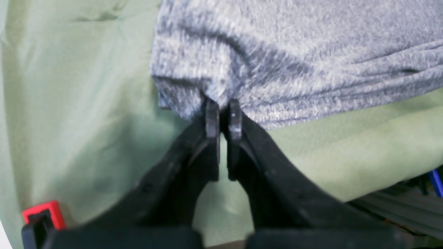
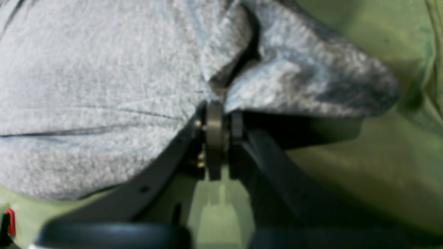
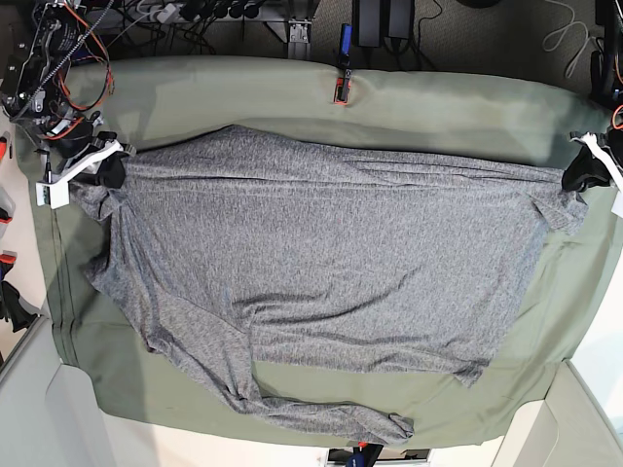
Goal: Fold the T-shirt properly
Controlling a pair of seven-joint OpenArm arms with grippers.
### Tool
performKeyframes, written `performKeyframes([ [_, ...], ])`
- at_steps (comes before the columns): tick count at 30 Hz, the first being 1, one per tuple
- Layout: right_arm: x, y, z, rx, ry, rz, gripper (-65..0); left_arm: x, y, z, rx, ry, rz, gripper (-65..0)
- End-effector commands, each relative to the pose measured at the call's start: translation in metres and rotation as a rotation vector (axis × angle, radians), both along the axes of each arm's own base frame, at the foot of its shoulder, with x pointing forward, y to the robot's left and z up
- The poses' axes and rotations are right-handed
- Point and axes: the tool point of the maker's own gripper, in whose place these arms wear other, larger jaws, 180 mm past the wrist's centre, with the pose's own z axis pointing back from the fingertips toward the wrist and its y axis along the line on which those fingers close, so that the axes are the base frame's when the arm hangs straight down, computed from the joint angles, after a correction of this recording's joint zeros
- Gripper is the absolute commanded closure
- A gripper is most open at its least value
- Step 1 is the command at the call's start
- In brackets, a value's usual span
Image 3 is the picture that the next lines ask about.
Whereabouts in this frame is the orange black clamp bottom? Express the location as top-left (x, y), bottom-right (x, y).
top-left (346, 442), bottom-right (384, 467)

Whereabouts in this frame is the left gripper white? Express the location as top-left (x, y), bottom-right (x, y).
top-left (562, 132), bottom-right (623, 217)

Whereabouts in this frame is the red black clamps left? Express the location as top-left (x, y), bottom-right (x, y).
top-left (0, 126), bottom-right (15, 162)

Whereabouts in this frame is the white power strip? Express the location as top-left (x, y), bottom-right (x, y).
top-left (135, 1), bottom-right (187, 24)

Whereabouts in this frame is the black power cables bundle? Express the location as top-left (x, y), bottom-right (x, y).
top-left (96, 0), bottom-right (283, 54)

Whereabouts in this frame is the blue handled clamp top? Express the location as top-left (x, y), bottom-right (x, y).
top-left (333, 23), bottom-right (352, 105)

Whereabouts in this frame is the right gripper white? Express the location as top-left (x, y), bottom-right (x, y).
top-left (36, 131), bottom-right (131, 209)

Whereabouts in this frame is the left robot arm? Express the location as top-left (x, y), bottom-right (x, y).
top-left (562, 33), bottom-right (622, 218)

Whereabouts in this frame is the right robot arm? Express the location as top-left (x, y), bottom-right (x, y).
top-left (1, 1), bottom-right (135, 209)

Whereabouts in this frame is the aluminium frame bracket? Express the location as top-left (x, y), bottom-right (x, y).
top-left (286, 20), bottom-right (312, 60)

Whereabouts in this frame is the green table cloth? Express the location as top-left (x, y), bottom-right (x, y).
top-left (33, 55), bottom-right (622, 449)

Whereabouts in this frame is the white cable on floor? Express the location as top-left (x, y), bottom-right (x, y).
top-left (542, 0), bottom-right (593, 79)

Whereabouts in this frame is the grey heathered T-shirt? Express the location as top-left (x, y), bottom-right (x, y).
top-left (70, 126), bottom-right (588, 445)

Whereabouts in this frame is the black power adapter brick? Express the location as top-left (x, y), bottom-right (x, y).
top-left (386, 0), bottom-right (415, 40)
top-left (353, 0), bottom-right (381, 48)

